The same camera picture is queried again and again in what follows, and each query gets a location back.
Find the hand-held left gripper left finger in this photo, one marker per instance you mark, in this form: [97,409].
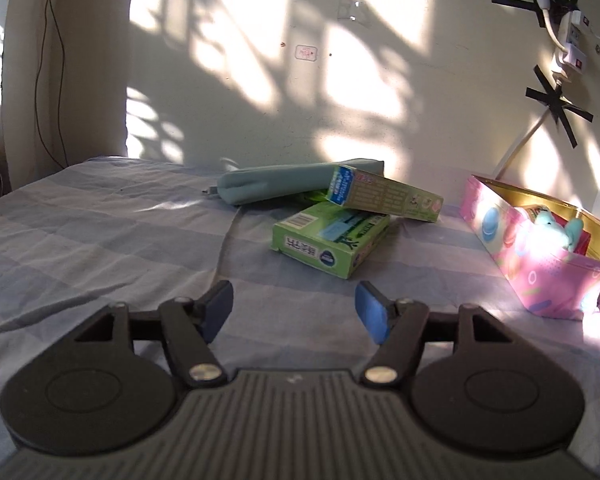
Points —
[217,310]

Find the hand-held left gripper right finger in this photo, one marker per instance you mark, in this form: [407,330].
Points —
[372,310]

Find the large green box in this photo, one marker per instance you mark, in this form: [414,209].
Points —
[330,240]

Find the small green box blue end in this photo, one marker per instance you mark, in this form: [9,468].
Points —
[385,197]

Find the teal pencil pouch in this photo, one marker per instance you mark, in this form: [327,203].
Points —
[270,182]

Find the pink biscuit tin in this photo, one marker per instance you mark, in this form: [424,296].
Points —
[530,270]

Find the teal plush toy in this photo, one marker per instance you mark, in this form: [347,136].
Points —
[550,225]

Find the red cardboard box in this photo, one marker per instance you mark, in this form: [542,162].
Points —
[582,242]

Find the grey checked bed sheet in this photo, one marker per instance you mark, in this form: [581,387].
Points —
[105,240]

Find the black tape cross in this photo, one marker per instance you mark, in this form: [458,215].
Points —
[557,105]
[515,2]

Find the clear tape piece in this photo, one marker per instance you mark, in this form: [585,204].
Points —
[352,11]

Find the white wall sticker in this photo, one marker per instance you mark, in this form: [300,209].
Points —
[306,53]

